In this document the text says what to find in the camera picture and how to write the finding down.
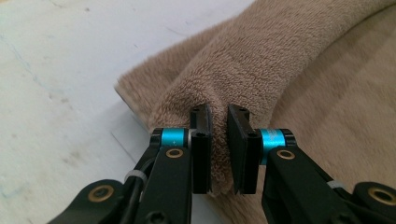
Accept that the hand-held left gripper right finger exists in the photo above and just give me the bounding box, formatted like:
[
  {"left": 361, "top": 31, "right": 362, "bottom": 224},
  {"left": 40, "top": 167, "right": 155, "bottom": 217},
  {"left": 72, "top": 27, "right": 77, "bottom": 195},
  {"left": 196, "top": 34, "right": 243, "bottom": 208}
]
[{"left": 226, "top": 104, "right": 354, "bottom": 224}]

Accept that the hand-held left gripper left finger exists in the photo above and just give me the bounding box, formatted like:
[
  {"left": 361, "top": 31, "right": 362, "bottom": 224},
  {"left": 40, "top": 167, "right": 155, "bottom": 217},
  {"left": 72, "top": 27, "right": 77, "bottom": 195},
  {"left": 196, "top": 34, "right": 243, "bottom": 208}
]
[{"left": 134, "top": 103, "right": 214, "bottom": 224}]

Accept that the tan towel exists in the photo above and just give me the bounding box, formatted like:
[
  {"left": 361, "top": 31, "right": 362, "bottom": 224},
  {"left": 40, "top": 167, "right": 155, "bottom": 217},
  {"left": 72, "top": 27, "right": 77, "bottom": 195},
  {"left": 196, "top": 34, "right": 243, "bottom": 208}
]
[{"left": 114, "top": 0, "right": 396, "bottom": 224}]

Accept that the white grid mat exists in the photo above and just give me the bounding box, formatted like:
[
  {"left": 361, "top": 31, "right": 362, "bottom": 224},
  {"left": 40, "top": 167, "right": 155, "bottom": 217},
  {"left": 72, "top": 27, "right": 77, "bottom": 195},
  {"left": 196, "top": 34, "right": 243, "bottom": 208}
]
[{"left": 0, "top": 0, "right": 260, "bottom": 224}]

